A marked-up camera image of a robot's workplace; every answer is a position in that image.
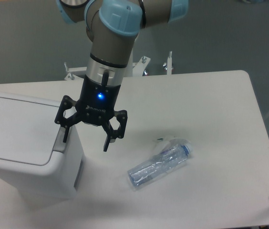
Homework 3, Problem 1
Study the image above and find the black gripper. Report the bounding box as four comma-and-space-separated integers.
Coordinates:
54, 74, 128, 153

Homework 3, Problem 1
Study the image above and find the white push-button trash can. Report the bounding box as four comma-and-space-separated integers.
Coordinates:
0, 92, 84, 198

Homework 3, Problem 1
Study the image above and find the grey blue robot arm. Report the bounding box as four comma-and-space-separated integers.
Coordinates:
54, 0, 189, 150

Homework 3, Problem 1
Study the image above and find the crushed clear plastic bottle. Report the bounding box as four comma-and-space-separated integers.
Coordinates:
127, 137, 193, 190

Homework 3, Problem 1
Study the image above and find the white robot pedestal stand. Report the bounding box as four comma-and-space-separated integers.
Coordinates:
64, 51, 174, 81

